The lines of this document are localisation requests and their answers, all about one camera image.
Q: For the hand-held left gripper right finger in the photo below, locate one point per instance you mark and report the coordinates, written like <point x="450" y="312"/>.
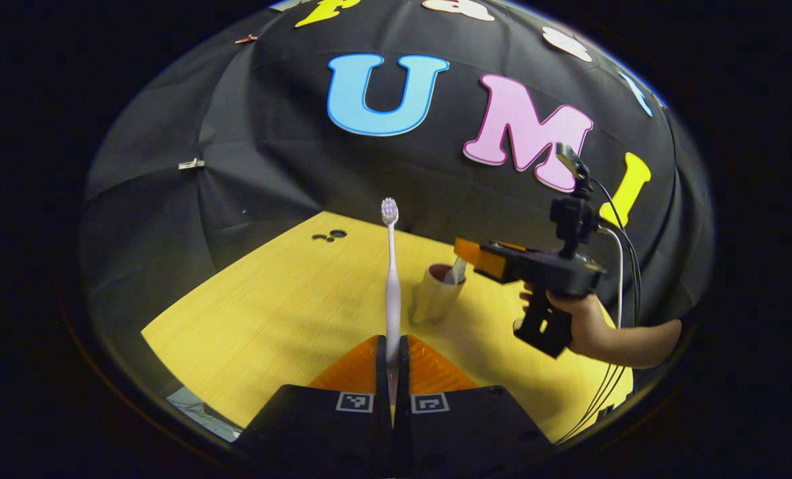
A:
<point x="404" y="412"/>

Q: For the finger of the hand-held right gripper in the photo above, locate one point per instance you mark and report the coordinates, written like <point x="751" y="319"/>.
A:
<point x="510" y="245"/>
<point x="482" y="261"/>

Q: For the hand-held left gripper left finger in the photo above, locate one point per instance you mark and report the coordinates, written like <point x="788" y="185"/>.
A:
<point x="381" y="412"/>

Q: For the white toothpaste tube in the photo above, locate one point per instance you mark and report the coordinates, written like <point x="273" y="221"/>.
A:
<point x="457" y="271"/>

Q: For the beige cup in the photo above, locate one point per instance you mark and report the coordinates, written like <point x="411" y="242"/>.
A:
<point x="432" y="299"/>

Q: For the white toothbrush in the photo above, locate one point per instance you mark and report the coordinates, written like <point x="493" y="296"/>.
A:
<point x="393" y="293"/>

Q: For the small white clip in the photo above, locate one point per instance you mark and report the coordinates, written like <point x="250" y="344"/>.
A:
<point x="192" y="163"/>

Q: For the small red clip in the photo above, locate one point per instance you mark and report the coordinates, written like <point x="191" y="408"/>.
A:
<point x="246" y="38"/>

